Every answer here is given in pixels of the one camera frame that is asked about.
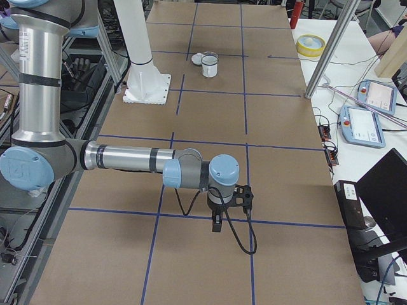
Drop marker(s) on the black monitor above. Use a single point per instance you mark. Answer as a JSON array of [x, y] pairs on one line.
[[383, 192]]

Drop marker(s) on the orange black adapter near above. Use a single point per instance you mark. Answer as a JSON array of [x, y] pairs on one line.
[[331, 156]]

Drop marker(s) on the teach pendant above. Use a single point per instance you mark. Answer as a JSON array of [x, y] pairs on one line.
[[378, 95], [362, 127]]

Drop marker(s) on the yellow rimmed bowl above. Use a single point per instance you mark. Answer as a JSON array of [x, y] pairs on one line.
[[310, 45]]

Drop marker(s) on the orange black adapter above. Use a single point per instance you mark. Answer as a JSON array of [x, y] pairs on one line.
[[324, 132], [331, 156]]

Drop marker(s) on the far teach pendant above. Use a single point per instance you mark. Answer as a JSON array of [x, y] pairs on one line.
[[378, 95]]

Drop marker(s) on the white enamel mug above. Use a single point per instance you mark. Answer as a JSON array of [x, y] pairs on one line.
[[209, 71]]

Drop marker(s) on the aluminium frame post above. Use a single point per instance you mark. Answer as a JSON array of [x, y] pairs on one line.
[[333, 41]]

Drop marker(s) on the orange black adapter far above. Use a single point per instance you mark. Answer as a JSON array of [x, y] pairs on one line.
[[324, 132]]

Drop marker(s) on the white camera pedestal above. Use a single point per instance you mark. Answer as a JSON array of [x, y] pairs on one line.
[[145, 83]]

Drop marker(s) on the red cylinder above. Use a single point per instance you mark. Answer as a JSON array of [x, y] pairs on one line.
[[298, 6]]

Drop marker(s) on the black desktop computer box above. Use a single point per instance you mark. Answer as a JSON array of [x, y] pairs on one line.
[[371, 256]]

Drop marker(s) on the white enamel cup lid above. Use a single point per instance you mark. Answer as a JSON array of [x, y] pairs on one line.
[[196, 59]]

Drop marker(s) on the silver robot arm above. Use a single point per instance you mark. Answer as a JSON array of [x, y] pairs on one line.
[[40, 154]]

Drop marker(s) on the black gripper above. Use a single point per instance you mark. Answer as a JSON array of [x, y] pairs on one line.
[[217, 210]]

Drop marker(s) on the near teach pendant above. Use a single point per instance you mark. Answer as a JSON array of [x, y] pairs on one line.
[[362, 127]]

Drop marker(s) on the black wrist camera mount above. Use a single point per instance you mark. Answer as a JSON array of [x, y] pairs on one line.
[[242, 197]]

